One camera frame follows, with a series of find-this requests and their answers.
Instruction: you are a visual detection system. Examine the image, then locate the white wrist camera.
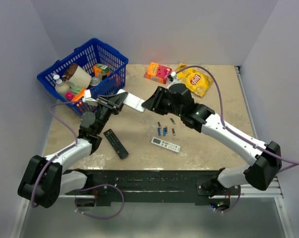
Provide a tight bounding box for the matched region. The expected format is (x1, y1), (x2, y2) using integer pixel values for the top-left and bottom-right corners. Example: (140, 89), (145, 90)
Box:
(82, 90), (98, 106)
(167, 71), (179, 87)

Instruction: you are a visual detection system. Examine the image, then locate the yellow Lays chips bag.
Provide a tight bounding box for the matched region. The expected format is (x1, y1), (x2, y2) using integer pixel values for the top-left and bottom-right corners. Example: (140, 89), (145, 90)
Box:
(177, 68), (213, 97)

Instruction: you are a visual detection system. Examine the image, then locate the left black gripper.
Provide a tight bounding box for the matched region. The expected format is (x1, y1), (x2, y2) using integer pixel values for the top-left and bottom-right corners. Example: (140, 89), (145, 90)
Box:
(95, 92), (128, 135)

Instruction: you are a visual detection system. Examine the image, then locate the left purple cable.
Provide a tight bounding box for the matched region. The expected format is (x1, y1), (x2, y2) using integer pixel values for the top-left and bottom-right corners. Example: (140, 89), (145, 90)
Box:
(30, 101), (87, 208)

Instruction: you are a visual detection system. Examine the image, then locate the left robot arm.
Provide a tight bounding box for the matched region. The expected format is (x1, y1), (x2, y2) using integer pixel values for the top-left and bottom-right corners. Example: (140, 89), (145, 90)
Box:
(17, 92), (128, 208)

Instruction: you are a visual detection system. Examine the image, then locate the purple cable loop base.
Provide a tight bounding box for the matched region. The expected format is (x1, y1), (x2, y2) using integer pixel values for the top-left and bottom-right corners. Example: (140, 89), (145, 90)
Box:
(74, 183), (125, 220)

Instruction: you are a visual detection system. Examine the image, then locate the white bottle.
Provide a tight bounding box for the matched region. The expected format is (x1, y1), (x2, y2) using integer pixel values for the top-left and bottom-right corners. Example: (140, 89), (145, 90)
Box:
(53, 74), (70, 100)

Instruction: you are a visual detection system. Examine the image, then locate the cream cylindrical container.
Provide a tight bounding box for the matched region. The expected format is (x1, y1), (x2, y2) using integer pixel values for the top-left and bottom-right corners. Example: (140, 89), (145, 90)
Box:
(62, 63), (92, 88)

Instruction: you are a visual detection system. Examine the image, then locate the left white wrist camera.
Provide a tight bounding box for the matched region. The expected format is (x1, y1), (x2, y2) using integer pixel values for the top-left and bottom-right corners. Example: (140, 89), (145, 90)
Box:
(82, 90), (98, 106)

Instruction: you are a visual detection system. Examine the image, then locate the blue plastic shopping basket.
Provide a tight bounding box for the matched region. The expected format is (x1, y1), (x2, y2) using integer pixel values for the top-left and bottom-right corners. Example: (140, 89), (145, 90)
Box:
(37, 38), (129, 102)

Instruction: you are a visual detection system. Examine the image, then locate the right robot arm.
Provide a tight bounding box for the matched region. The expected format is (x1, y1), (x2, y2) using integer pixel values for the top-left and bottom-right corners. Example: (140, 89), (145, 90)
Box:
(142, 84), (282, 195)

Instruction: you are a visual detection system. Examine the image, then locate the metal tin can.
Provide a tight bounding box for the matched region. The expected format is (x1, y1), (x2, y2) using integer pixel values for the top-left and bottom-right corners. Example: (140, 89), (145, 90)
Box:
(90, 77), (101, 87)

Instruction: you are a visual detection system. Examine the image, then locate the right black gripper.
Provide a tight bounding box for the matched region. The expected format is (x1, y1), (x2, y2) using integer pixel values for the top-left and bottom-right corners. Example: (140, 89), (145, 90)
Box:
(142, 86), (184, 117)

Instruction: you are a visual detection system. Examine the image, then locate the orange pink snack box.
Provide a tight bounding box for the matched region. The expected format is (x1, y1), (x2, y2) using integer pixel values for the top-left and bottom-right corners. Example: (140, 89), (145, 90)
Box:
(144, 62), (172, 84)

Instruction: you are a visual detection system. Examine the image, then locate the small white remote control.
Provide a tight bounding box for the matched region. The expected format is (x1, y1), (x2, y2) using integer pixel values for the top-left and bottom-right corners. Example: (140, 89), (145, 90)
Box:
(117, 89), (146, 113)

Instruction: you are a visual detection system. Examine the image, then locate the black TV remote control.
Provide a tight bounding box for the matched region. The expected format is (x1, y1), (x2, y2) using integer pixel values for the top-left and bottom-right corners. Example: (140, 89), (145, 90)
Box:
(103, 129), (129, 159)

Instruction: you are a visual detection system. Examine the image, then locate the long white remote control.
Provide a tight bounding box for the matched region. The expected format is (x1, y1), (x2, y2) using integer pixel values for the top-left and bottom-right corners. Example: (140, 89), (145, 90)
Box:
(151, 137), (181, 153)

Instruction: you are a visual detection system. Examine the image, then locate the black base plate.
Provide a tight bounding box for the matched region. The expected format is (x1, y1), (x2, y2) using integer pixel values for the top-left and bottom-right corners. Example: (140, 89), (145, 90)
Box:
(68, 170), (240, 206)

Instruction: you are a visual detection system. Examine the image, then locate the orange green juice carton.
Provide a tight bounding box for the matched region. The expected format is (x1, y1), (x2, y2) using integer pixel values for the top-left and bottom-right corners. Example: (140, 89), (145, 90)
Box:
(93, 63), (110, 80)

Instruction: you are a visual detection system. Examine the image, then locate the pink small box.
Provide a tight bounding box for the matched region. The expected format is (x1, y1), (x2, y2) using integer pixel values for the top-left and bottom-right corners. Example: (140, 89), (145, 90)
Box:
(65, 91), (75, 101)

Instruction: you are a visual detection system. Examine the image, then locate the orange box in basket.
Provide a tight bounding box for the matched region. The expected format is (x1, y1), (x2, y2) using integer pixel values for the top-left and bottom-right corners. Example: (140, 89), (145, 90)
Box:
(71, 88), (87, 102)

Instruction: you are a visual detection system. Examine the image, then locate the blue battery middle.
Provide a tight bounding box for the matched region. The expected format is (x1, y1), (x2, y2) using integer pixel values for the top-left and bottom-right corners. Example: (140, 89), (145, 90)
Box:
(163, 127), (167, 136)

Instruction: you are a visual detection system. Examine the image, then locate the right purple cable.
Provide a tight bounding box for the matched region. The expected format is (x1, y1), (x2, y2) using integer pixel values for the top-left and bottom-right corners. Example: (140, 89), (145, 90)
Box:
(175, 65), (299, 173)

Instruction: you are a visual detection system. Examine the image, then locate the light green packet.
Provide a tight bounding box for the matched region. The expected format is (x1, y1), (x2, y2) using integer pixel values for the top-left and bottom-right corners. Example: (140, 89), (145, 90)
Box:
(70, 85), (83, 95)

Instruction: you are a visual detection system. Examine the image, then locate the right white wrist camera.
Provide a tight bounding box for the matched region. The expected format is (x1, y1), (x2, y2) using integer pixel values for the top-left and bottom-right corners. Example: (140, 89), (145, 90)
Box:
(167, 71), (179, 87)

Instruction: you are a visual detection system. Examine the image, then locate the purple cable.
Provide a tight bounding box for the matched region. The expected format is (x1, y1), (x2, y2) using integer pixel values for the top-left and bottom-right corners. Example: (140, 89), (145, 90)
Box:
(30, 101), (87, 208)
(175, 65), (299, 173)

